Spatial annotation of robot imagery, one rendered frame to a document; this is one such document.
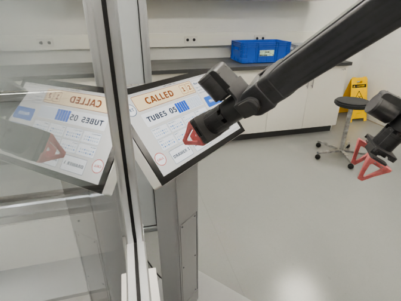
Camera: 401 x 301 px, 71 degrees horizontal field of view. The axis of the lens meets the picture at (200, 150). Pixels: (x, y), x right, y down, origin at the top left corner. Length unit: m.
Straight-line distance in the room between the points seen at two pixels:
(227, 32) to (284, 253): 2.68
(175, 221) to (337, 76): 3.07
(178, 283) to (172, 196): 0.48
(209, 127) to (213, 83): 0.11
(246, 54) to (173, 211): 2.49
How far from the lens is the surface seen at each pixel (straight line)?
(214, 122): 0.64
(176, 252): 1.30
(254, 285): 1.83
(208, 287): 1.75
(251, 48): 3.37
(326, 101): 3.88
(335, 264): 2.08
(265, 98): 0.54
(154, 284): 0.62
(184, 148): 0.93
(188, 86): 1.09
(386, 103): 0.86
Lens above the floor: 1.40
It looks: 26 degrees down
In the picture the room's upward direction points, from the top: straight up
